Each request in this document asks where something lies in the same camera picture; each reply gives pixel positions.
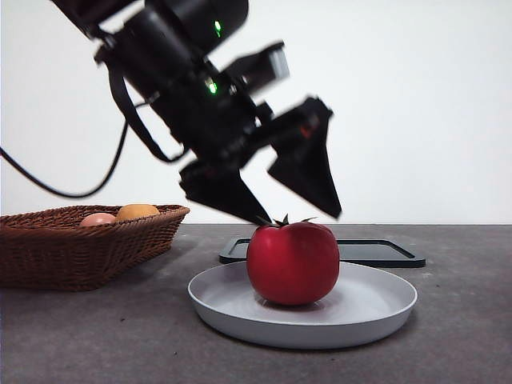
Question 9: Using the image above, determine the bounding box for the black flat cable sleeve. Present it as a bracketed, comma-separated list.
[106, 67, 187, 163]

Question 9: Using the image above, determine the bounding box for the pale brown egg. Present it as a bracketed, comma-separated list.
[78, 212, 118, 228]

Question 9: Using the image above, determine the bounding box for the thin black cable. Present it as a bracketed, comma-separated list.
[0, 119, 129, 199]

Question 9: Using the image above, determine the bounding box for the brown wicker basket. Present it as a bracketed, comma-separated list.
[0, 203, 191, 292]

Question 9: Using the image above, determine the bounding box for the black rectangular tray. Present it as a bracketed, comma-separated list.
[218, 238, 427, 269]

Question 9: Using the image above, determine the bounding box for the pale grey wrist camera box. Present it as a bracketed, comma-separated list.
[223, 41, 291, 93]

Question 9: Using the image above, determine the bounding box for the orange-yellow potato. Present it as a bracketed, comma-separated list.
[115, 203, 161, 222]

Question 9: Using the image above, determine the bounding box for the red tomato with green stem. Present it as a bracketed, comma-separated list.
[246, 214, 341, 307]

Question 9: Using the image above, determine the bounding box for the round grey plate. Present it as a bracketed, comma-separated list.
[188, 260, 419, 351]

